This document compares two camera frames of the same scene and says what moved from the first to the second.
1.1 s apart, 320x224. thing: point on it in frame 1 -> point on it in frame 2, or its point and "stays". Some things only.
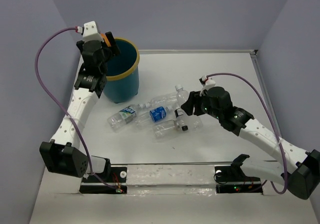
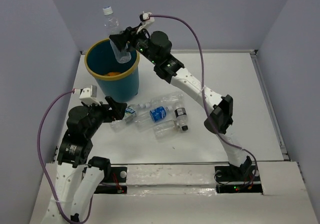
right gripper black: (194, 100) -> (121, 39)
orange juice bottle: (106, 39) -> (112, 74)
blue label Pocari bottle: (155, 114) stays
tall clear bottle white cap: (193, 122) -> (112, 27)
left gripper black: (115, 51) -> (117, 112)
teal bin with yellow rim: (122, 82) stays
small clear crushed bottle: (163, 128) stays
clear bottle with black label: (179, 114) stays
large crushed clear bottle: (164, 101) stays
